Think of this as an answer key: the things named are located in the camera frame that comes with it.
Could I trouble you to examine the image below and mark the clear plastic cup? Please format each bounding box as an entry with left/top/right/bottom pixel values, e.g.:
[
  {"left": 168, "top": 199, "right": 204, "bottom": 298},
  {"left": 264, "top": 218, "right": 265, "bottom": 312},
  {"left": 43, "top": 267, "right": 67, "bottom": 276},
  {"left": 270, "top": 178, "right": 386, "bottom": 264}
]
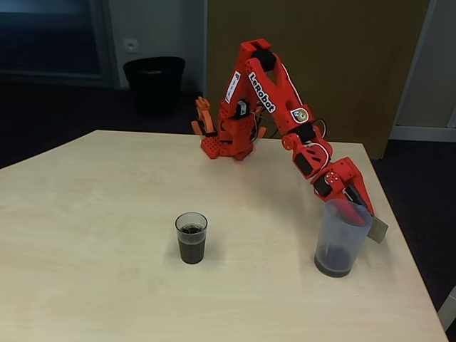
[{"left": 174, "top": 212, "right": 208, "bottom": 265}]

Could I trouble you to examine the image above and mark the brown cardboard handle flap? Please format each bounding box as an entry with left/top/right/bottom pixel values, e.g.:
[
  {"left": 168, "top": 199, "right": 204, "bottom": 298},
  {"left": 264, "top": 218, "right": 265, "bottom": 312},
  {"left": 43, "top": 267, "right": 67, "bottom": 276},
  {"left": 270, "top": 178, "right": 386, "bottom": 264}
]
[{"left": 366, "top": 213, "right": 388, "bottom": 245}]

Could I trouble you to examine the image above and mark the black power cable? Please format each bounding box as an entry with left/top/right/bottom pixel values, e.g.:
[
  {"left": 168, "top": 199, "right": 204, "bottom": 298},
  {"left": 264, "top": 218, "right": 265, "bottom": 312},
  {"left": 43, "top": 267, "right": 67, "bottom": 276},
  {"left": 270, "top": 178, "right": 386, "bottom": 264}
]
[{"left": 265, "top": 119, "right": 283, "bottom": 139}]

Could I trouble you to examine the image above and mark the black waste bin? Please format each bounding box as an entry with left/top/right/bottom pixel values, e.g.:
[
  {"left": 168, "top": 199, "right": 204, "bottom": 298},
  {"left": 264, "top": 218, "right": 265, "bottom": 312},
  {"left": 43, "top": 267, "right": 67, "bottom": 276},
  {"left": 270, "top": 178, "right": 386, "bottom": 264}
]
[{"left": 123, "top": 56, "right": 186, "bottom": 118}]

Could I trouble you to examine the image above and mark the dark window with grey frame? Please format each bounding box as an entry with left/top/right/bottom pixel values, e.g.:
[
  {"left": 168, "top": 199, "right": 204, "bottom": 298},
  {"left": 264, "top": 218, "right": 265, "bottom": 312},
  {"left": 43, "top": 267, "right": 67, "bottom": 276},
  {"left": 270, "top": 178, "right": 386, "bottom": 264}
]
[{"left": 0, "top": 0, "right": 118, "bottom": 88}]

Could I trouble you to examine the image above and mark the clear plastic measuring jug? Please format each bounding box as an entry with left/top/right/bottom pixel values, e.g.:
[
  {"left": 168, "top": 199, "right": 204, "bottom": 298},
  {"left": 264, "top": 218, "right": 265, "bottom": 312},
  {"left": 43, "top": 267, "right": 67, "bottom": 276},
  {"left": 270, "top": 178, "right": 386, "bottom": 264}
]
[{"left": 313, "top": 198, "right": 374, "bottom": 279}]

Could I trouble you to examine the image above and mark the white furniture corner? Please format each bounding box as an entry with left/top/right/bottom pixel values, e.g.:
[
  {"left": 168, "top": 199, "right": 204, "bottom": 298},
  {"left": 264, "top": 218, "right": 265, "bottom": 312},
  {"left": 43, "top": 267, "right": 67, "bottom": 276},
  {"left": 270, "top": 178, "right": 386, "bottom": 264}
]
[{"left": 437, "top": 284, "right": 456, "bottom": 334}]

